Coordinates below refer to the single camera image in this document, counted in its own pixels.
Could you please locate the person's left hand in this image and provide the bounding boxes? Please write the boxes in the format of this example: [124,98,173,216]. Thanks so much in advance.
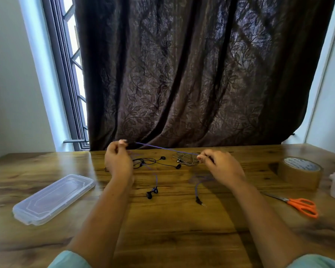
[104,139,134,182]

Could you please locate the person's right hand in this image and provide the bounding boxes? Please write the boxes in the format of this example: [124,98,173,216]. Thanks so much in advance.
[197,149,246,189]

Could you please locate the purple corded earphones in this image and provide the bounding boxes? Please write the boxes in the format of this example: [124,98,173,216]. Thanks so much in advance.
[126,141,216,207]

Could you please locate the person's left forearm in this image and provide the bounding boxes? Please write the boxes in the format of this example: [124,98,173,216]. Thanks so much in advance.
[65,177,134,268]

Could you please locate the person's right forearm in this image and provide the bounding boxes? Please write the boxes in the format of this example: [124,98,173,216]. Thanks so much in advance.
[228,180,307,268]

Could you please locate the grey tangled earphones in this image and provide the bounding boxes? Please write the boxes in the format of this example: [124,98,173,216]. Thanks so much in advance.
[172,153,200,167]

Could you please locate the black earphones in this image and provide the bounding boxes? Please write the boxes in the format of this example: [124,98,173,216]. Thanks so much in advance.
[104,156,182,172]

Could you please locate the dark brown patterned curtain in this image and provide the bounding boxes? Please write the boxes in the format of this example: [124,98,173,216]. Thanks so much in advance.
[73,0,335,151]

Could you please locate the dark framed window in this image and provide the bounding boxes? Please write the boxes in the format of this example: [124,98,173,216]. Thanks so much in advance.
[41,0,90,151]

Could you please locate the clear plastic box lid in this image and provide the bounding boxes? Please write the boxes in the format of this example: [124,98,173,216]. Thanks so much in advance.
[12,174,96,226]

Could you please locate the brown packing tape roll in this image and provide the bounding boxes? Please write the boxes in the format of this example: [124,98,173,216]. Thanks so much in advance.
[277,157,324,190]

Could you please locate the orange handled scissors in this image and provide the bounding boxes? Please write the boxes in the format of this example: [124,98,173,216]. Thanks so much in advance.
[261,192,319,219]

